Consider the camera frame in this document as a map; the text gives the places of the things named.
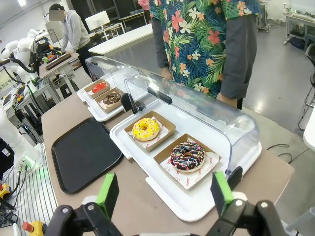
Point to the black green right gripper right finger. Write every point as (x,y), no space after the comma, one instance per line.
(221,191)

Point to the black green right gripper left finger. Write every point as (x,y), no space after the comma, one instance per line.
(108,194)

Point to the person left forearm grey sleeve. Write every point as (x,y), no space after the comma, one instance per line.
(237,61)

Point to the person right forearm grey sleeve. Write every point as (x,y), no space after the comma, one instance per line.
(158,46)

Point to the black plastic serving tray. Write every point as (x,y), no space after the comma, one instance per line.
(85,155)

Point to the chocolate rainbow sprinkled donut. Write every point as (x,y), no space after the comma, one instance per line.
(179,161)

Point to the cardboard donut box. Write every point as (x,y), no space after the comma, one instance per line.
(94,94)
(163,155)
(108,108)
(166,125)

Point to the yellow sprinkled donut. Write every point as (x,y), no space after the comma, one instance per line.
(147,134)

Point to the plain chocolate donut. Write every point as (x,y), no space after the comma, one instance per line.
(112,98)

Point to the red glazed donut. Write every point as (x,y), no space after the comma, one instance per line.
(99,87)

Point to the person left hand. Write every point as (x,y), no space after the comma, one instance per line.
(226,99)

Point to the person right hand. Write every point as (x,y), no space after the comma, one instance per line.
(166,73)

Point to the black lid hinge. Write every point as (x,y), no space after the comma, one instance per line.
(235,177)
(126,102)

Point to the large white display case base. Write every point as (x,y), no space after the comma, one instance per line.
(137,157)

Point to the yellow emergency stop button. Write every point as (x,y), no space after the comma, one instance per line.
(4,190)
(34,228)

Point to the large clear display case lid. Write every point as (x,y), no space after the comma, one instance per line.
(204,110)

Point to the small white display case base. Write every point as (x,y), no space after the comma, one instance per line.
(98,111)

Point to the small clear display case lid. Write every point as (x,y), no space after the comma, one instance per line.
(110,71)

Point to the brown background work table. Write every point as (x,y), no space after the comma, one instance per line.
(59,64)

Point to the black office chair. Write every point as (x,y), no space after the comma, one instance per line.
(309,81)

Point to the long white table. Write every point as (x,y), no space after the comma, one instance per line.
(123,40)

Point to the person torso floral shirt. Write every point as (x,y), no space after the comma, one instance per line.
(197,37)

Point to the bystander in grey hoodie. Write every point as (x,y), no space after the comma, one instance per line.
(73,32)

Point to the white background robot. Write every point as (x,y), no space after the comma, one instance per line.
(22,49)

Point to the white computer monitor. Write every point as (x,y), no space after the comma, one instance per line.
(97,20)

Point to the grey lab bench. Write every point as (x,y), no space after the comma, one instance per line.
(300,22)

